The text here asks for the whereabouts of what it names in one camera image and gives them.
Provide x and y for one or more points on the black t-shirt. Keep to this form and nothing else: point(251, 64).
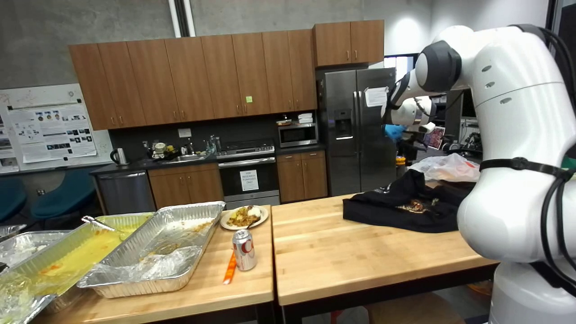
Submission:
point(387, 209)

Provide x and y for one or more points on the large empty foil tray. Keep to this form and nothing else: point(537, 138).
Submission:
point(153, 270)

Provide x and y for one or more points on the stainless steel stove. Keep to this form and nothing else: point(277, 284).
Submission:
point(247, 180)

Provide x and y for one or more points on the row of wooden wall cabinets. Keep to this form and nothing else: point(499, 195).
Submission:
point(189, 81)

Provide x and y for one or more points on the bottle with yellow lid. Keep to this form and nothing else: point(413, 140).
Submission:
point(400, 167)

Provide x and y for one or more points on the wooden base cabinet wide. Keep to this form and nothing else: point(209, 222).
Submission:
point(186, 185)

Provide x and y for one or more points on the white wall socket plate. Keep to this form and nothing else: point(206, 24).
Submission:
point(184, 132)

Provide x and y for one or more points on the foil tray with yellow food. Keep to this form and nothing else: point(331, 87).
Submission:
point(76, 261)

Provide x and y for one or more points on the stack of white boxes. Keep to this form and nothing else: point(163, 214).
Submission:
point(305, 118)

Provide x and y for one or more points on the white plastic bag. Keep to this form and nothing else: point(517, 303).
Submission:
point(447, 168)

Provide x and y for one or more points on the teal chair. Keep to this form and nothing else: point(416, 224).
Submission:
point(65, 193)
point(11, 198)

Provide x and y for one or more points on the stainless steel refrigerator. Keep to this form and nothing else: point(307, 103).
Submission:
point(351, 148)

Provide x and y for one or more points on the stainless steel dishwasher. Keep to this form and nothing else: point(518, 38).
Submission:
point(126, 192)

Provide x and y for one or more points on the wooden base cabinet narrow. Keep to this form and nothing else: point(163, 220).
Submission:
point(301, 176)

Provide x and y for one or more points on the kitchen sink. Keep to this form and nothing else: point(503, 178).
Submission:
point(186, 158)

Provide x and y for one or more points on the stainless steel microwave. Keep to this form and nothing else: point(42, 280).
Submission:
point(297, 135)

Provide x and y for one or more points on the orange plastic strip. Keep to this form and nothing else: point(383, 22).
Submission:
point(230, 270)

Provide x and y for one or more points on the electric kettle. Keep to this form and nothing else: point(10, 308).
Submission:
point(119, 156)

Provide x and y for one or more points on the paper sheet on refrigerator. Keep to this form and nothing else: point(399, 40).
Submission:
point(375, 96)

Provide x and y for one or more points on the wooden cabinet above refrigerator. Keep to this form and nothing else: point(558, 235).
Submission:
point(348, 42)

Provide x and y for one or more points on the whiteboard with posters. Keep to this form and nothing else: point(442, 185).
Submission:
point(49, 130)

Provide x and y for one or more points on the plate of food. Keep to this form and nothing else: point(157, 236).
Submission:
point(243, 217)

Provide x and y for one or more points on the white paper sign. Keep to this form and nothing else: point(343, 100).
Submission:
point(249, 180)

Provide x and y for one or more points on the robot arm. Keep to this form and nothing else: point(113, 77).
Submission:
point(517, 112)

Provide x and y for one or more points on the silver soda can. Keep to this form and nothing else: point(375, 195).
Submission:
point(245, 252)

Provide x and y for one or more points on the foil tray with crumpled foil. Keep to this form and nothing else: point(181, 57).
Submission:
point(27, 247)

